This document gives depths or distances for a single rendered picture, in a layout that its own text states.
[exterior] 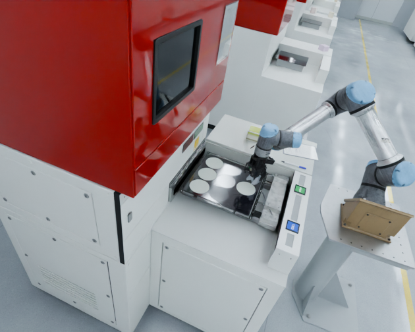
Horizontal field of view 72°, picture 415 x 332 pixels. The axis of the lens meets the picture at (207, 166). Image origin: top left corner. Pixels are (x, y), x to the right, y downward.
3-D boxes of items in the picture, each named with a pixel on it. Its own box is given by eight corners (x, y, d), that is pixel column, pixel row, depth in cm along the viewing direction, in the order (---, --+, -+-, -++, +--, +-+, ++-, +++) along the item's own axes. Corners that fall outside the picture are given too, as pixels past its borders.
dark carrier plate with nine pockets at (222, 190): (182, 190, 142) (182, 189, 141) (208, 153, 167) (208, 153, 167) (248, 216, 135) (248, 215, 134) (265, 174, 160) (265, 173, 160)
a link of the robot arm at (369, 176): (375, 189, 156) (383, 166, 157) (394, 190, 142) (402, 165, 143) (356, 182, 155) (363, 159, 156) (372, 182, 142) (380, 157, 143)
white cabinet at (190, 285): (148, 311, 182) (150, 230, 130) (205, 209, 254) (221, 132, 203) (244, 358, 169) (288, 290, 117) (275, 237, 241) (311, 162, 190)
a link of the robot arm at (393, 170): (400, 179, 145) (350, 83, 144) (425, 179, 130) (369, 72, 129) (381, 190, 143) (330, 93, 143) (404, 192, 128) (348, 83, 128)
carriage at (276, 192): (257, 225, 137) (259, 221, 135) (273, 180, 164) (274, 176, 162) (273, 231, 135) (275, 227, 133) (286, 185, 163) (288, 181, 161)
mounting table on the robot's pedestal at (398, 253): (387, 219, 176) (398, 205, 168) (400, 282, 143) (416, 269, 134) (313, 195, 184) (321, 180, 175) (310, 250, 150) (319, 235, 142)
